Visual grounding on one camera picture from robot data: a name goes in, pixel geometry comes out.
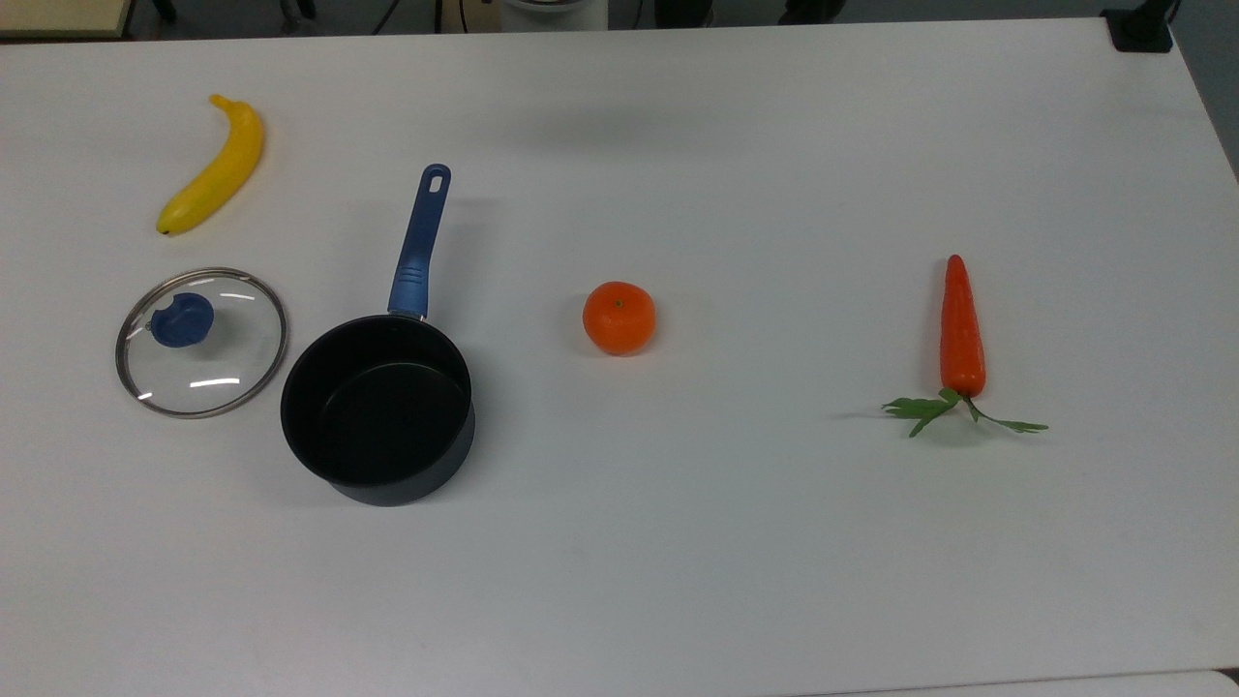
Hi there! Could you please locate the glass lid with blue knob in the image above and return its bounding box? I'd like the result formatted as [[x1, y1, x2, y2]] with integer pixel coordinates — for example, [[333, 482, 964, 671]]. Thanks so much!
[[115, 267, 289, 419]]

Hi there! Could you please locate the orange mandarin fruit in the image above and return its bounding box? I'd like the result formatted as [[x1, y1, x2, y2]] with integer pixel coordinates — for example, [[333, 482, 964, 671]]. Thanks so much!
[[582, 281, 657, 357]]

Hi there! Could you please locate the orange carrot with green leaves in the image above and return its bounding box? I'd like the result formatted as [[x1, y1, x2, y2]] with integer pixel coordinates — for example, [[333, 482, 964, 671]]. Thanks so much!
[[881, 255, 1049, 439]]

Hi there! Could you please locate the yellow banana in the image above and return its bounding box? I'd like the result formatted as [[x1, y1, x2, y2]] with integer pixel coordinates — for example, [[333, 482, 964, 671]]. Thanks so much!
[[157, 94, 264, 236]]

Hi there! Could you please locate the beige wooden furniture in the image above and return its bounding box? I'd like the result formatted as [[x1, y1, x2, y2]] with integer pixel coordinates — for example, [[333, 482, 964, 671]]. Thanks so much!
[[0, 0, 135, 40]]

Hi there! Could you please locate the black saucepan with blue handle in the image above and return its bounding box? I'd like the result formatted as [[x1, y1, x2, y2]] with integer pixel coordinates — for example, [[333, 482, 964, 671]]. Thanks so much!
[[281, 164, 476, 507]]

